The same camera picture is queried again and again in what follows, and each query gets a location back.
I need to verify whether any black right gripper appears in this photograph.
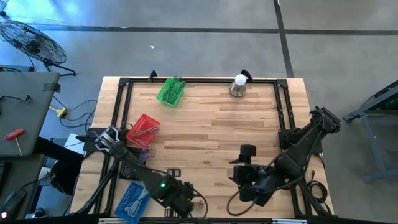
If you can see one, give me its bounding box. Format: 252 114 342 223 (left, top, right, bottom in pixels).
229 144 268 205

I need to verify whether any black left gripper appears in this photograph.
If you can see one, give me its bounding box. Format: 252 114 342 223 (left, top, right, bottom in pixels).
169 183 203 218

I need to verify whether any blue plastic basket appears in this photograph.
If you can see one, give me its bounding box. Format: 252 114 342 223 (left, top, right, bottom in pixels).
114 181 150 224

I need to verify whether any black plastic basket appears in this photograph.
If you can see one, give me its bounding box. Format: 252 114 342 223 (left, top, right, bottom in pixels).
119 146 150 181

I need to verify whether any white bulb brass lamp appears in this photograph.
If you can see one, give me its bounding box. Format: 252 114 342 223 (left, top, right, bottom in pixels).
229 73 248 98

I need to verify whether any red plastic basket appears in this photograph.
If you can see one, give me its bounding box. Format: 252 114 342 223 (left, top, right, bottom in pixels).
126 113 162 149

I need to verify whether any green plastic basket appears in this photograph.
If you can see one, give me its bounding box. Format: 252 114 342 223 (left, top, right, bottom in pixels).
156 77 187 108

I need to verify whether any white paper sheet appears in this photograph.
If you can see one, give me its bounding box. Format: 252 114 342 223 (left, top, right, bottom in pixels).
63 133 85 153

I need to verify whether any blue-grey metal cart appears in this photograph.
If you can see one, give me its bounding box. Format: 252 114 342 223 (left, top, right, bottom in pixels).
343 79 398 183

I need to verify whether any dark grey desk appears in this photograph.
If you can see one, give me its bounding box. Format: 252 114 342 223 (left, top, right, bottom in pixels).
0 154 46 218

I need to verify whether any black computer mouse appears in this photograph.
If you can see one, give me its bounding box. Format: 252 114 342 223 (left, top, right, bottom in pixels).
2 189 27 214

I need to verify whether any grey side table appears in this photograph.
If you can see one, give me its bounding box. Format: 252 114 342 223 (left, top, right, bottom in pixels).
0 71 60 158

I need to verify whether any black floor fan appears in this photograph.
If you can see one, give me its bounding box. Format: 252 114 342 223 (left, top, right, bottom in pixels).
0 20 77 77

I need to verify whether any black cable bundle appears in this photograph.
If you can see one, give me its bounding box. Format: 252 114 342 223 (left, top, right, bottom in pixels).
73 151 121 216
287 154 332 216

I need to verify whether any coiled black cable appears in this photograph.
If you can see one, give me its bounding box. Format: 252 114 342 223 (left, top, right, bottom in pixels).
306 169 330 207

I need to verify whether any black aluminium table frame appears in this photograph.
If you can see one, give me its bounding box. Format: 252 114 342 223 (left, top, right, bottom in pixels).
93 77 333 218

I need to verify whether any red-handled T hex key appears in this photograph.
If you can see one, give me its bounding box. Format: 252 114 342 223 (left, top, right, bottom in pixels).
4 129 25 156

